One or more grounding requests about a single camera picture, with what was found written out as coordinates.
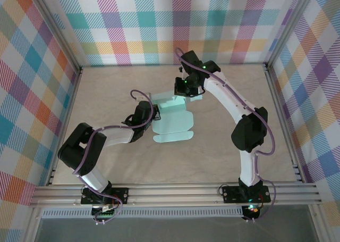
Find light blue paper box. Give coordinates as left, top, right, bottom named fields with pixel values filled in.
left=150, top=91, right=205, bottom=144

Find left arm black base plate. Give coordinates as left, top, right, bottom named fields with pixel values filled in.
left=80, top=187, right=130, bottom=206

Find aluminium table side rail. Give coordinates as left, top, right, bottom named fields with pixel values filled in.
left=264, top=65, right=305, bottom=183
left=46, top=66, right=83, bottom=187

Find aluminium frame post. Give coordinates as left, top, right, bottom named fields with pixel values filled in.
left=30, top=0, right=83, bottom=72
left=264, top=0, right=319, bottom=69

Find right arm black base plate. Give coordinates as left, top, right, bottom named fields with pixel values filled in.
left=222, top=185, right=271, bottom=203

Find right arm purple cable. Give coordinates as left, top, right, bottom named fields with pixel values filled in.
left=175, top=47, right=278, bottom=223

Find long aluminium mounting rail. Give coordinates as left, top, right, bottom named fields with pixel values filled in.
left=29, top=182, right=324, bottom=208

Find grey slotted cable duct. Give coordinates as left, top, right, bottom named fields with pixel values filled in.
left=39, top=208, right=244, bottom=219

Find aluminium frame leg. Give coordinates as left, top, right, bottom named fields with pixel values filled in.
left=308, top=207, right=329, bottom=242
left=23, top=207, right=43, bottom=242

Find circuit board with lit LEDs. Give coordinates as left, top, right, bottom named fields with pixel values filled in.
left=243, top=204, right=262, bottom=221

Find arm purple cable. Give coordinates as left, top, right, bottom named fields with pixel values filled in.
left=72, top=89, right=154, bottom=226
left=175, top=47, right=278, bottom=223

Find green terminal circuit board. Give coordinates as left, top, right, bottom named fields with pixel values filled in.
left=91, top=204, right=119, bottom=218

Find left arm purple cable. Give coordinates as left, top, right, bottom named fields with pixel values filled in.
left=72, top=89, right=154, bottom=226

